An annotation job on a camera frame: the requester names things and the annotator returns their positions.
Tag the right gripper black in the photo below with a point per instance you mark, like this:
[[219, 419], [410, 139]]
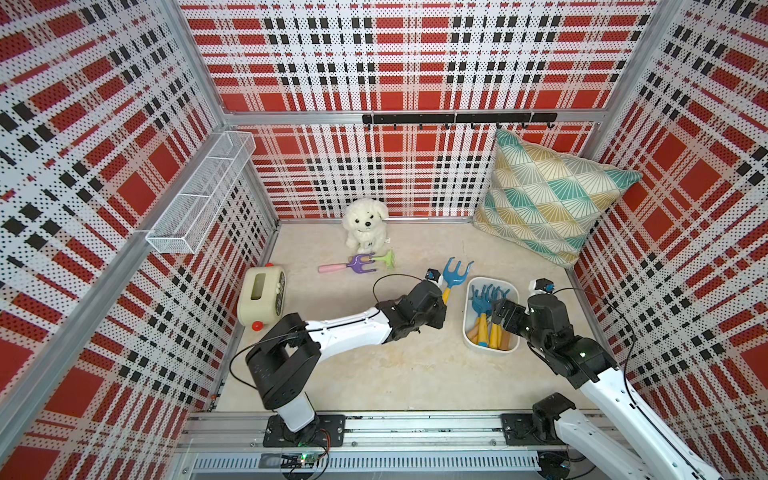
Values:
[[517, 313]]

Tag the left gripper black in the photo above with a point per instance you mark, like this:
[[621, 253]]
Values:
[[439, 309]]

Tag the white plastic storage box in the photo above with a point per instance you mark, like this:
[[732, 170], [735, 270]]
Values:
[[513, 342]]

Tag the dark green rake wooden handle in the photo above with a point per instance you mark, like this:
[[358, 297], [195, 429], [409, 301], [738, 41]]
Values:
[[473, 334]]

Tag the light green rake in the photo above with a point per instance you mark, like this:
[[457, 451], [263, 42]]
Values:
[[387, 259]]

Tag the purple rake pink handle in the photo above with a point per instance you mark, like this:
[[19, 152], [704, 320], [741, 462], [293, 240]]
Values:
[[359, 264]]

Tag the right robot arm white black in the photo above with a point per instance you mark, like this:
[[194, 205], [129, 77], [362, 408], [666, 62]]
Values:
[[655, 451]]

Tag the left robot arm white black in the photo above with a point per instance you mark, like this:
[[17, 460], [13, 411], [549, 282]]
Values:
[[282, 362]]

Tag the white plush dog toy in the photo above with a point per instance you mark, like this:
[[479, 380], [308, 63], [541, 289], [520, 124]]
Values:
[[365, 223]]

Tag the teal yellow patterned pillow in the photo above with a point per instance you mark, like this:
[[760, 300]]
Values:
[[545, 201]]

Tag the cream retro toaster toy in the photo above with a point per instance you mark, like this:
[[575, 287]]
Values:
[[261, 298]]

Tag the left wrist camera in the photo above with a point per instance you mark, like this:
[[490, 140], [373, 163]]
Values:
[[434, 276]]

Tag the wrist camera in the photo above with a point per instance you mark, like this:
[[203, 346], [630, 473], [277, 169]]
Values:
[[434, 276], [541, 286]]

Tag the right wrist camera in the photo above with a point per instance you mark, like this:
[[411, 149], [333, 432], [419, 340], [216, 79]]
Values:
[[541, 286]]

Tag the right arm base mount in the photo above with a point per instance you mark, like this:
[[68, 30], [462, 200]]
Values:
[[538, 426]]

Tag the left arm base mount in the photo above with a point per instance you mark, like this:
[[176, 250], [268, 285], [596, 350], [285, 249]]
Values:
[[325, 429]]

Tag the black wall hook rail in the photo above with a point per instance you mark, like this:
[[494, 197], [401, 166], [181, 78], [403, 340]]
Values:
[[522, 118]]

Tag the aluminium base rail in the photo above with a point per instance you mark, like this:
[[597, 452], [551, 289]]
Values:
[[213, 444]]

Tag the white wire mesh shelf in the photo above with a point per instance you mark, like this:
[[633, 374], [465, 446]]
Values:
[[184, 225]]

